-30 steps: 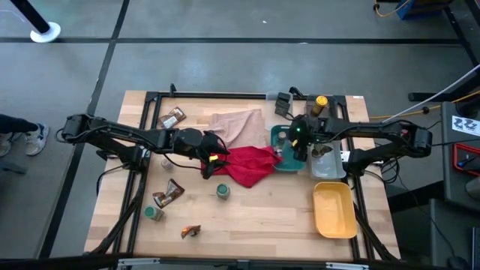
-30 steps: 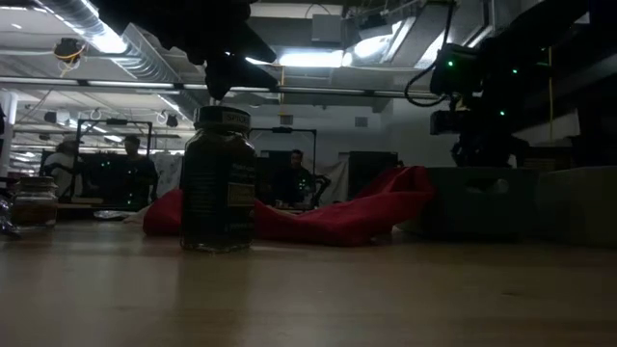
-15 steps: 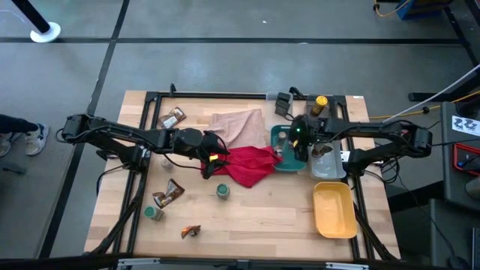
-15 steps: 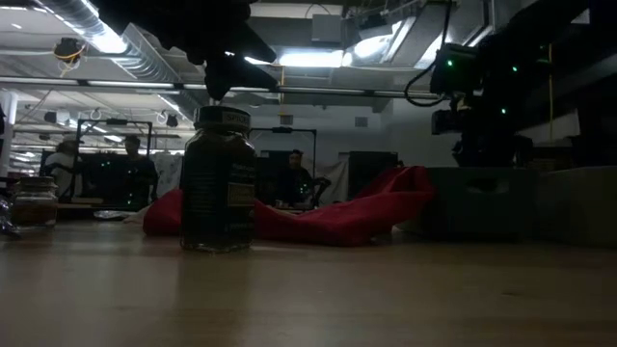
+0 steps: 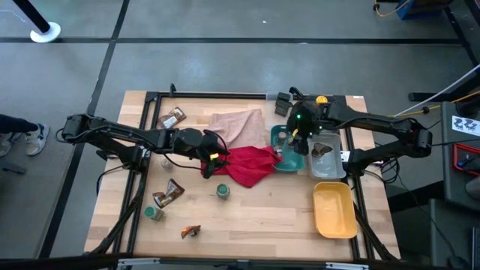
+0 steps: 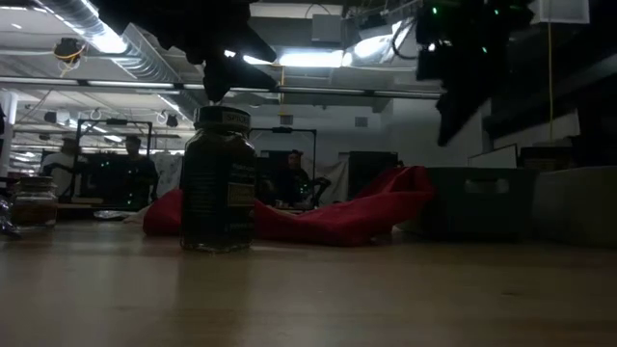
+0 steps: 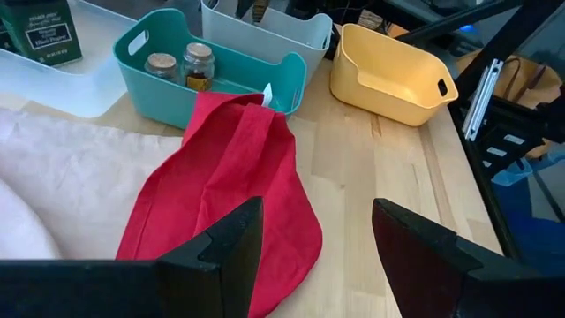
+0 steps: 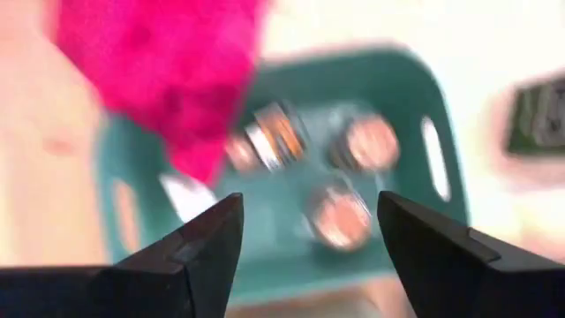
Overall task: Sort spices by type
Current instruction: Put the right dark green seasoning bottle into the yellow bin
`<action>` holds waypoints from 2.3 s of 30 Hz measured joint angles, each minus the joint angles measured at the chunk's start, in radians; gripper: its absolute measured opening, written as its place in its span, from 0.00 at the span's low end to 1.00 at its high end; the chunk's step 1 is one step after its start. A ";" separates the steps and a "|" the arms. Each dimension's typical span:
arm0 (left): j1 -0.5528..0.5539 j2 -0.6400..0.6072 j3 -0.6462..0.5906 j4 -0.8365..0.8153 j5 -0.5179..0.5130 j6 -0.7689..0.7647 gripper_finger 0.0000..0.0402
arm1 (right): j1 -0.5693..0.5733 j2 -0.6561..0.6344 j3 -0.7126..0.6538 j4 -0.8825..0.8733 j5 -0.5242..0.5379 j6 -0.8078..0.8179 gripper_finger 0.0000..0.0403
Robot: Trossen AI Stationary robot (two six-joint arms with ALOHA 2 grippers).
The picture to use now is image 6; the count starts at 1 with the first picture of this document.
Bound hanging black ceiling device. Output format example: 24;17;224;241
52;37;88;67

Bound white panel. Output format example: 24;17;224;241
467;143;520;169

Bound cork-top glass spice jar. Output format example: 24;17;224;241
10;175;58;227

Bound beige cloth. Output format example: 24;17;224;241
94;209;146;224

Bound black gantry frame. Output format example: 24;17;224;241
245;126;318;203
75;118;154;213

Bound person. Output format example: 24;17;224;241
120;134;160;209
40;137;83;198
269;148;334;209

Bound green-lid glass spice jar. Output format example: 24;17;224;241
179;105;257;254

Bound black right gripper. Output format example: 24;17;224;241
416;0;513;147

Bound silver ventilation duct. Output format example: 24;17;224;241
40;0;203;86

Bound black cabinet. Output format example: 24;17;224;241
347;150;400;200

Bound dark storage box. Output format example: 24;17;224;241
519;146;582;169

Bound long white ceiling pipe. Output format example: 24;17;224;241
0;75;444;101

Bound grey ceiling box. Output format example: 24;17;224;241
310;13;344;45

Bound pale grey plastic bin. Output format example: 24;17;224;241
529;165;617;248

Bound teal plastic bin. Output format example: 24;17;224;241
409;166;539;242

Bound red cloth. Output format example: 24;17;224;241
142;165;438;248

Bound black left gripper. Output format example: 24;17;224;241
158;0;279;104

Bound ceiling light panel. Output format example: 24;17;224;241
224;47;346;68

